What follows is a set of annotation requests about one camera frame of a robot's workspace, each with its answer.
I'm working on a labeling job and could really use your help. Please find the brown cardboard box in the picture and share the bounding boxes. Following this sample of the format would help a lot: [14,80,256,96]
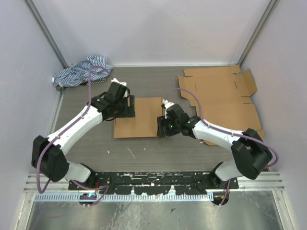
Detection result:
[114,97,163,138]

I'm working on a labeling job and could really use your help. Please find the blue striped crumpled cloth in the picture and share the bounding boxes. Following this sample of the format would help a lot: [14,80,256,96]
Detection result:
[51,55,113,91]

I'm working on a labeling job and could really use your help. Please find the stacked brown cardboard blanks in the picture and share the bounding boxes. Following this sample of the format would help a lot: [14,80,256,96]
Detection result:
[178,65,264,137]

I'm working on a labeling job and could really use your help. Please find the aluminium frame rail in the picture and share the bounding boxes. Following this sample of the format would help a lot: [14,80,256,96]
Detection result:
[24,173,69,192]

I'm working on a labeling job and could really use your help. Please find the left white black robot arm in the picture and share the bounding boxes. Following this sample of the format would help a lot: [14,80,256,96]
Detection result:
[31,79,135,193]

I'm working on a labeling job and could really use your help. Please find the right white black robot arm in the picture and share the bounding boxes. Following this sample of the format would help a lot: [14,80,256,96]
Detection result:
[157,100,273,189]

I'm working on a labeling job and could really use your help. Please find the slotted grey cable duct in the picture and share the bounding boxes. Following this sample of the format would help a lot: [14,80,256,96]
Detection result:
[34,191,214,203]

